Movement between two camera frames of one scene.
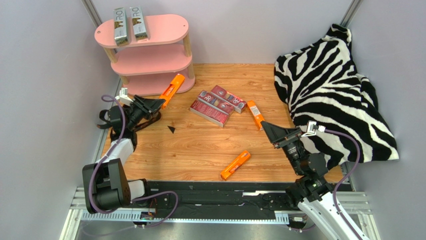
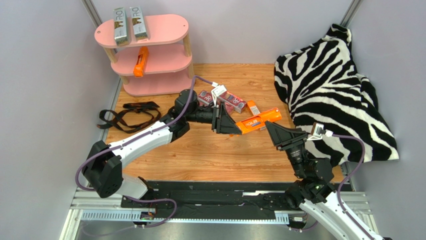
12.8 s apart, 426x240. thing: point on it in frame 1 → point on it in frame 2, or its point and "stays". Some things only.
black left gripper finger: [154, 104] → [227, 125]
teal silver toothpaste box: [121, 27] stays
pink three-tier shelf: [148, 67] stays
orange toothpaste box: [256, 113] stays
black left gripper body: [137, 112] → [215, 122]
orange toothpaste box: [171, 89] → [138, 69]
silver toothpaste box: [138, 24] stays
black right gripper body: [285, 139] stays
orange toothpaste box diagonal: [234, 167] → [258, 120]
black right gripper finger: [275, 133] stays
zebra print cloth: [320, 83] stays
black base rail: [206, 201] stays
